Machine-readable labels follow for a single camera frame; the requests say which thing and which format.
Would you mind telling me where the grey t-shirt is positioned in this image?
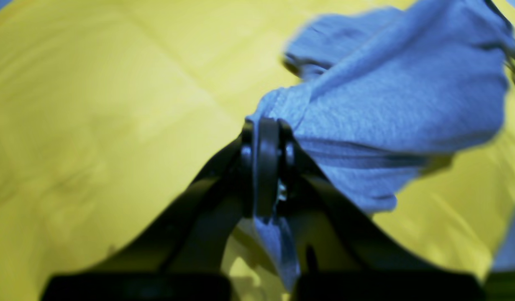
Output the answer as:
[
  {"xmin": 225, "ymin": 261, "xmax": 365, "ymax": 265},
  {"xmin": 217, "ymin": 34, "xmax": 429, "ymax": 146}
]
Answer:
[{"xmin": 250, "ymin": 0, "xmax": 515, "ymax": 279}]

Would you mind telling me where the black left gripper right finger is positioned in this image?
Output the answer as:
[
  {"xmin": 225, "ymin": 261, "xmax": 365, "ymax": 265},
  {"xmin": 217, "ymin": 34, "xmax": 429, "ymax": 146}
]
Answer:
[{"xmin": 278, "ymin": 120, "xmax": 486, "ymax": 301}]

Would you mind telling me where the yellow table cloth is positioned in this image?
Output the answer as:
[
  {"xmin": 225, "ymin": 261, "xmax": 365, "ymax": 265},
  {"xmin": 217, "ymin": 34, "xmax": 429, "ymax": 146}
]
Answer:
[{"xmin": 0, "ymin": 0, "xmax": 515, "ymax": 301}]

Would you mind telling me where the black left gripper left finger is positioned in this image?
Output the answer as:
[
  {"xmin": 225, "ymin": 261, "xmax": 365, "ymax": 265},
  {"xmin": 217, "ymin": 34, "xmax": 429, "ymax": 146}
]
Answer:
[{"xmin": 42, "ymin": 118, "xmax": 280, "ymax": 301}]

